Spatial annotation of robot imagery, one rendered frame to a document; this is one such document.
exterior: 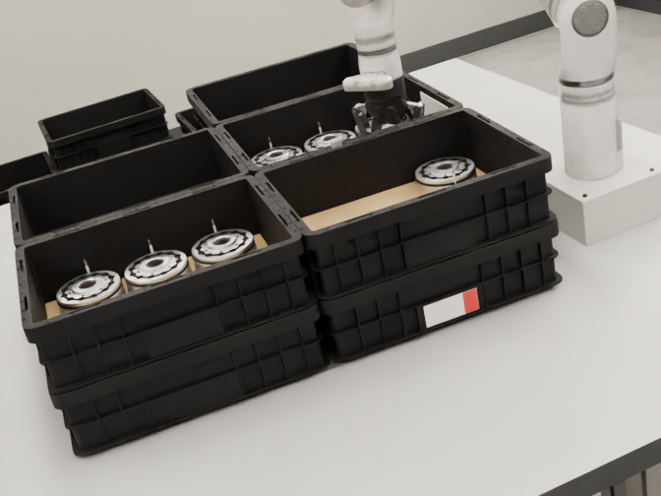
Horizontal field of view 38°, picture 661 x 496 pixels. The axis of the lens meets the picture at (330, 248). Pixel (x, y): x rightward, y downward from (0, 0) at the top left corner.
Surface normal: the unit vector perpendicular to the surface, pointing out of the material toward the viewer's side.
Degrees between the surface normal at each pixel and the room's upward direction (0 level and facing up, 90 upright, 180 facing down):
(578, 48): 94
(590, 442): 0
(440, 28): 90
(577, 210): 90
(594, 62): 92
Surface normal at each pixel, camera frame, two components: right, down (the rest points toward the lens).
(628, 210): 0.38, 0.35
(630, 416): -0.19, -0.88
